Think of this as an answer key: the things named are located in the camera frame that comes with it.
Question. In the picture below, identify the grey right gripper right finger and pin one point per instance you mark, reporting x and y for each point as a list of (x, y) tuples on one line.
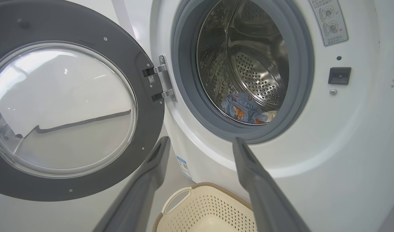
[(264, 199)]

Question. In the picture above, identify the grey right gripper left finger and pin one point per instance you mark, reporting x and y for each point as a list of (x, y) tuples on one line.
[(142, 193)]

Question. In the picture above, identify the dark round washing machine door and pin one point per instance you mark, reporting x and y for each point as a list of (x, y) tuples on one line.
[(145, 135)]

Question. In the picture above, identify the large blue orange print garment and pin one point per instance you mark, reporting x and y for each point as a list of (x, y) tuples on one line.
[(245, 108)]

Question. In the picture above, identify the cream perforated laundry basket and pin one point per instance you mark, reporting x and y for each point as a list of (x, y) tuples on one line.
[(210, 209)]

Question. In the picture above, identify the white front-load washing machine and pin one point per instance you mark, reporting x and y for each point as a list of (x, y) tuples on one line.
[(329, 145)]

